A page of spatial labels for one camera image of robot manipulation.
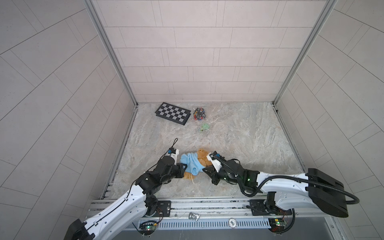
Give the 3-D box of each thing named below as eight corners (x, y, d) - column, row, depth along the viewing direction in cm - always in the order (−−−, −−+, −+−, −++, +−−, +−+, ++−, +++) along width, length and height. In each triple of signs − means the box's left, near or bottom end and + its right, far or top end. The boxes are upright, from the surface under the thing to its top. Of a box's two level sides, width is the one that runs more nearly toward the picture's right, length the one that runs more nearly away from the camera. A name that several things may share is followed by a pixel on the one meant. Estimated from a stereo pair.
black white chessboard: (155, 115, 110) (154, 113, 107) (163, 104, 117) (163, 101, 115) (184, 125, 104) (184, 123, 102) (191, 113, 112) (191, 110, 109)
